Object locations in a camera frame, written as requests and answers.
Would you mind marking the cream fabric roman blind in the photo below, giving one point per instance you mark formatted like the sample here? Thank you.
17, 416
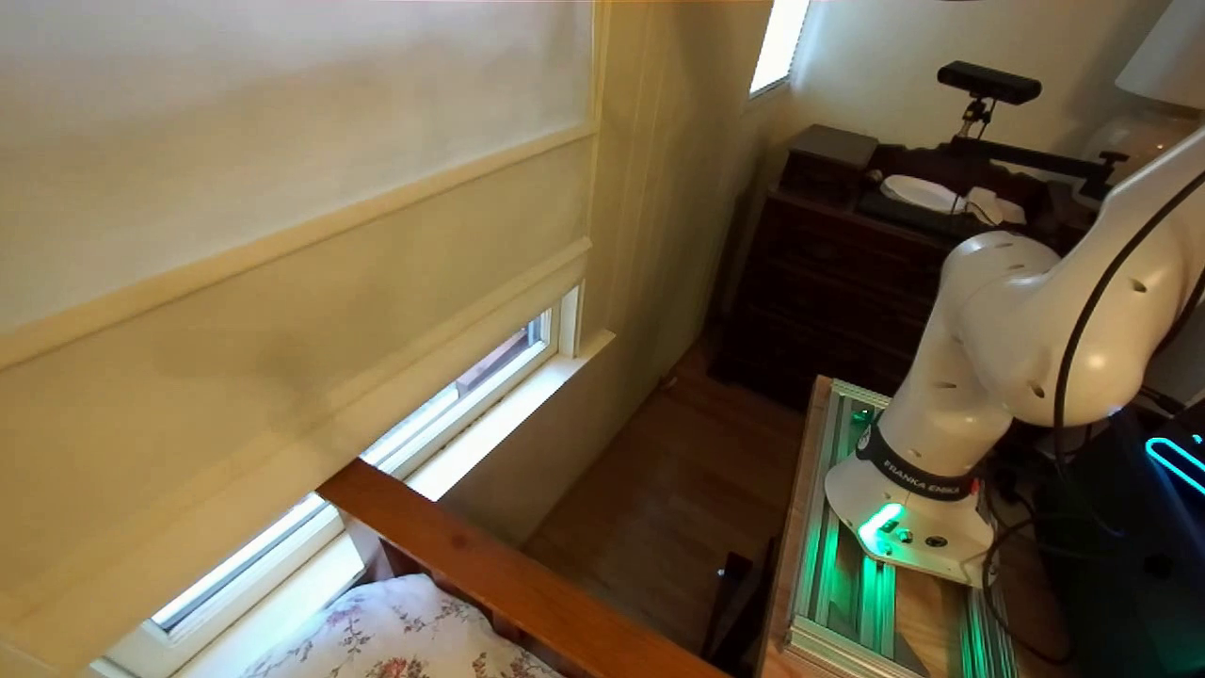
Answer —
252, 314

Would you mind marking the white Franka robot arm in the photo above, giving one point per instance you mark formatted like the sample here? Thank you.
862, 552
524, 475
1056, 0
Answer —
1003, 339

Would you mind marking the white framed window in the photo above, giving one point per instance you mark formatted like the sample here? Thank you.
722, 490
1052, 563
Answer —
478, 400

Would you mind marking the dark wooden dresser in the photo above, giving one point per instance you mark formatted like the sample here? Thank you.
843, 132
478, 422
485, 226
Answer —
830, 287

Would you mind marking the dark box on dresser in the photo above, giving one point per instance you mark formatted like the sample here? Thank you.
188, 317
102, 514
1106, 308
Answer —
830, 156

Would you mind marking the black object on floor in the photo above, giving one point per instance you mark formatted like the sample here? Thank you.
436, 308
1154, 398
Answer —
745, 606

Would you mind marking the small bright window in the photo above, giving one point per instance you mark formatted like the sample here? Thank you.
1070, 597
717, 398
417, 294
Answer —
779, 43

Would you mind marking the white object on dresser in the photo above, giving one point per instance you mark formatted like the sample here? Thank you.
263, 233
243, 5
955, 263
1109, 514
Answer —
924, 192

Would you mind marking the floral patterned bedding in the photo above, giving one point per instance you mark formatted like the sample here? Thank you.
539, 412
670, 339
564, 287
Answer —
401, 634

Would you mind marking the black computer with neon light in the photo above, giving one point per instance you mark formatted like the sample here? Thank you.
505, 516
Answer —
1130, 552

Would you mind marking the white table lamp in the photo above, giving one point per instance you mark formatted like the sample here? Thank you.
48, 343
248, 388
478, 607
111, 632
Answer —
1168, 57

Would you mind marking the aluminium frame robot table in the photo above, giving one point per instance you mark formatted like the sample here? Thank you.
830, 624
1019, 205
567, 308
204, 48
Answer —
815, 565

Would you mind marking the black camera on stand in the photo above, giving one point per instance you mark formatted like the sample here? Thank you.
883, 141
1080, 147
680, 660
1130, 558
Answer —
987, 83

